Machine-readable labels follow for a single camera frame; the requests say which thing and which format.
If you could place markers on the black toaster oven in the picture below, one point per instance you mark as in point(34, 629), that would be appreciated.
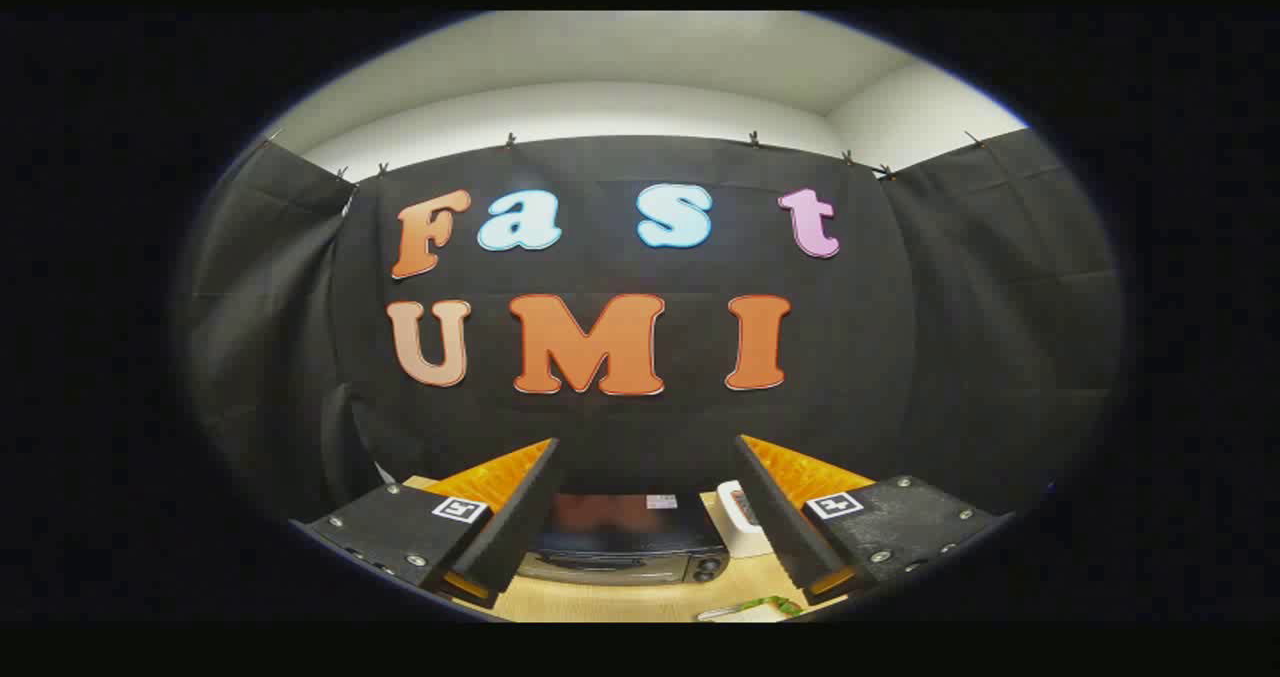
point(620, 532)

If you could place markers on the white rectangular plate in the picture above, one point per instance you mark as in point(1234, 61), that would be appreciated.
point(735, 614)

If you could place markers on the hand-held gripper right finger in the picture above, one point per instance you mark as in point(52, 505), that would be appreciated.
point(790, 537)

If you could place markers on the white bread toaster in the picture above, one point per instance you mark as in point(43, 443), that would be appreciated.
point(748, 542)

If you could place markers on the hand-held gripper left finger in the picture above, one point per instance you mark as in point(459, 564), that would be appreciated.
point(515, 527)

